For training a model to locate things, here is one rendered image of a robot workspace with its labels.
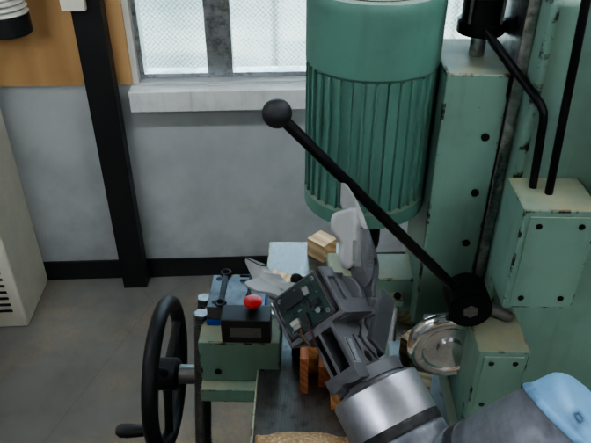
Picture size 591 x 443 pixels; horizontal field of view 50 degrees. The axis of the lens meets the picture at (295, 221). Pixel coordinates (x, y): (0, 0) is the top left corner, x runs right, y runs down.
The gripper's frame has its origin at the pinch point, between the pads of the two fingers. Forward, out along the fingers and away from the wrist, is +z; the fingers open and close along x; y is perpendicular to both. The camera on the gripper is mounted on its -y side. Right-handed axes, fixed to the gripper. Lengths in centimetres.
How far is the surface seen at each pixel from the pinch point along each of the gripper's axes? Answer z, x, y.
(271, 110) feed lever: 11.2, -5.4, 3.2
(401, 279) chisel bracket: -4.0, 4.3, -33.3
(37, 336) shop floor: 72, 162, -92
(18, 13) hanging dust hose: 135, 73, -49
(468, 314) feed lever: -15.0, -4.1, -25.9
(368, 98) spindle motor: 10.7, -12.8, -8.2
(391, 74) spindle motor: 10.8, -16.8, -7.5
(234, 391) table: -5.5, 37.6, -26.5
